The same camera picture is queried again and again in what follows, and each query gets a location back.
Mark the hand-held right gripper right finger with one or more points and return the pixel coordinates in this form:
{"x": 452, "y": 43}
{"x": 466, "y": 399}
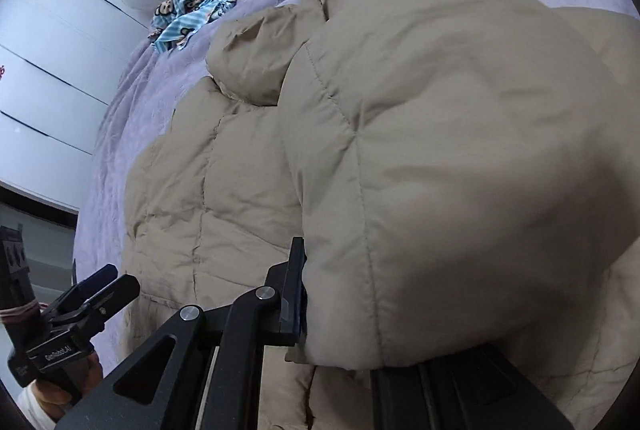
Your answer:
{"x": 450, "y": 402}

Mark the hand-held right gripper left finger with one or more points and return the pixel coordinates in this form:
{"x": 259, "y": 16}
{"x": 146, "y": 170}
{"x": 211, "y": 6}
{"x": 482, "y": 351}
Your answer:
{"x": 291, "y": 305}

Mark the lilac bedspread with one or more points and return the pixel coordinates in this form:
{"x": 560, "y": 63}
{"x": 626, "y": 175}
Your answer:
{"x": 160, "y": 75}

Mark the person's left forearm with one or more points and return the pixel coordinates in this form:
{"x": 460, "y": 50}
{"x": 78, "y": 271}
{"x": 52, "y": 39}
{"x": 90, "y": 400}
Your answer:
{"x": 35, "y": 410}

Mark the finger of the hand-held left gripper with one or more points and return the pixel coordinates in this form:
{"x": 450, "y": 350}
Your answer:
{"x": 117, "y": 290}
{"x": 100, "y": 277}

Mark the beige puffer jacket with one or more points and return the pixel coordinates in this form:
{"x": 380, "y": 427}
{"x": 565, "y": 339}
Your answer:
{"x": 425, "y": 135}

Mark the person's left hand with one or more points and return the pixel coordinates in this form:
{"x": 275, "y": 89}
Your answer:
{"x": 90, "y": 370}

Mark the red door decal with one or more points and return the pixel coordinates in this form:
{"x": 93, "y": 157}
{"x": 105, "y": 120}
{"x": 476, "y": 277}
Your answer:
{"x": 2, "y": 74}

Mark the white wardrobe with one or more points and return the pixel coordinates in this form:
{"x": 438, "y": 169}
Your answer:
{"x": 55, "y": 75}

